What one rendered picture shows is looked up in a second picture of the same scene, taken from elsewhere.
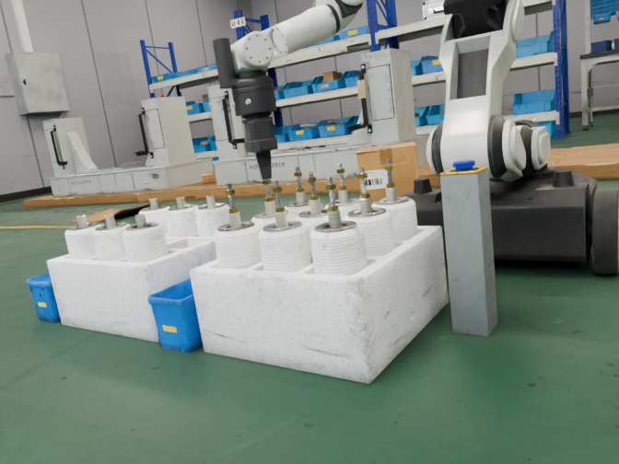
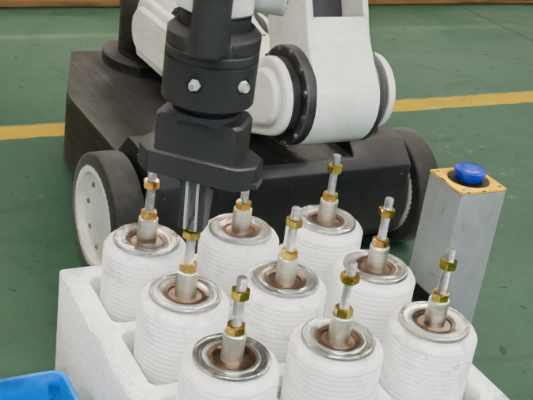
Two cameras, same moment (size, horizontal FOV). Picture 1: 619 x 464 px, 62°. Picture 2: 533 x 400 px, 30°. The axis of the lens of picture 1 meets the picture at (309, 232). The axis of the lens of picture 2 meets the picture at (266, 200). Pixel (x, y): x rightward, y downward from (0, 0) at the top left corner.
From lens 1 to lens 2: 1.15 m
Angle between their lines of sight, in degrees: 63
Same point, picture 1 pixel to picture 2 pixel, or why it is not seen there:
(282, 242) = (376, 374)
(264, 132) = (246, 144)
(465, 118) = (343, 53)
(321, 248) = (452, 368)
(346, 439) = not seen: outside the picture
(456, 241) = (454, 282)
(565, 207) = (390, 167)
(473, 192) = (493, 216)
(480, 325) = not seen: hidden behind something
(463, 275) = not seen: hidden behind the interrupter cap
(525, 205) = (347, 167)
